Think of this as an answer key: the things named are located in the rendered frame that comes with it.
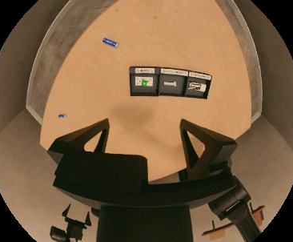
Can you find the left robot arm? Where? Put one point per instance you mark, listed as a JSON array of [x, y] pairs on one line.
[[60, 235]]

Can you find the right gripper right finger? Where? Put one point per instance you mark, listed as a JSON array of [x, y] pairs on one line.
[[218, 148]]

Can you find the black and white eraser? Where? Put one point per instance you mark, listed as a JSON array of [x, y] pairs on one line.
[[196, 86]]

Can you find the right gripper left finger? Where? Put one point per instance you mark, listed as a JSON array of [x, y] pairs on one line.
[[77, 139]]

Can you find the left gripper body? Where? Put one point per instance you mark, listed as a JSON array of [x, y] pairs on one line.
[[74, 222]]

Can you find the white domino with black pips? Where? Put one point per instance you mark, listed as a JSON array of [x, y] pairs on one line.
[[149, 80]]

